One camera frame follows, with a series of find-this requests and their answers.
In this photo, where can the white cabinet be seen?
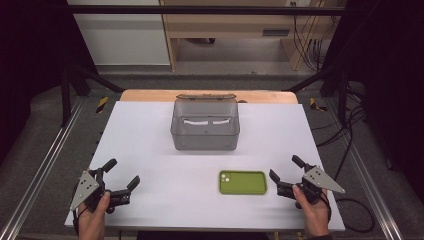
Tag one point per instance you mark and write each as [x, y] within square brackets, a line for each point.
[123, 40]

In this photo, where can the white table mat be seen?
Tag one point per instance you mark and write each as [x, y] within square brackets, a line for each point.
[150, 140]

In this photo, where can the transparent grey storage box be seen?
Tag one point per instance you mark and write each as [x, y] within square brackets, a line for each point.
[205, 133]

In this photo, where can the black curtain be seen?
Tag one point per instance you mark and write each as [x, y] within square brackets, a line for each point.
[30, 66]
[390, 83]

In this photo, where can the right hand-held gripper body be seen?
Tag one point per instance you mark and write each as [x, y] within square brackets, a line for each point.
[316, 178]

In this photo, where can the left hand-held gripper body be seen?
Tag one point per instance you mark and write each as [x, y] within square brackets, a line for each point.
[87, 190]

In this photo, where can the aluminium floor rail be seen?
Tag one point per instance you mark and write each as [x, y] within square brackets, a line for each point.
[370, 186]
[43, 166]

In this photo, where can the person's left hand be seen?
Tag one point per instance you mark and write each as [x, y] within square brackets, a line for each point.
[92, 223]

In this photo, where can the green phone case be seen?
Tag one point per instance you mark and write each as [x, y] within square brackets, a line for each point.
[245, 182]

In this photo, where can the person's right hand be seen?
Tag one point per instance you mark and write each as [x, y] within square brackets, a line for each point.
[316, 216]

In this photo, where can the black metal stand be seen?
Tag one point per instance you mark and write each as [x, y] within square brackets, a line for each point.
[342, 96]
[65, 100]

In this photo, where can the yellow black floor tape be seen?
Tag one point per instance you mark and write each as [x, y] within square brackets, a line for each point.
[102, 104]
[313, 104]

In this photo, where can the office chair base with casters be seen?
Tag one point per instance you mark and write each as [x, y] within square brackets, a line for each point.
[211, 40]

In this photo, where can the black horizontal frame bar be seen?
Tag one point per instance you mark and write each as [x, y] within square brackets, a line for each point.
[200, 10]

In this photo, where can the wooden table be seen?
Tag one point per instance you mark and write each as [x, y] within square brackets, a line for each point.
[150, 96]

